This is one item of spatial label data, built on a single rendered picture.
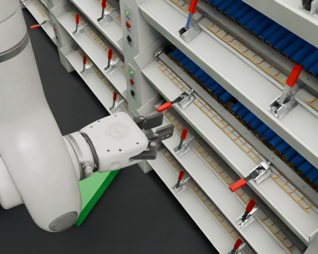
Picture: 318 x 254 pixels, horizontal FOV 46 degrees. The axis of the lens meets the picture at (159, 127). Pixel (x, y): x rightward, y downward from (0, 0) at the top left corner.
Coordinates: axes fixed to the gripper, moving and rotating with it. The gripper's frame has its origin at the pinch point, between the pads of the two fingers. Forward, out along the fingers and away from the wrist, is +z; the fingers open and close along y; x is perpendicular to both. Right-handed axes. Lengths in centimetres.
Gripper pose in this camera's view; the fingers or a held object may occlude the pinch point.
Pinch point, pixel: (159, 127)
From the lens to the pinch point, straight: 74.7
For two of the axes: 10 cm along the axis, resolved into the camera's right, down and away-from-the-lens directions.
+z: 8.3, -3.0, 4.6
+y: -5.4, -6.1, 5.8
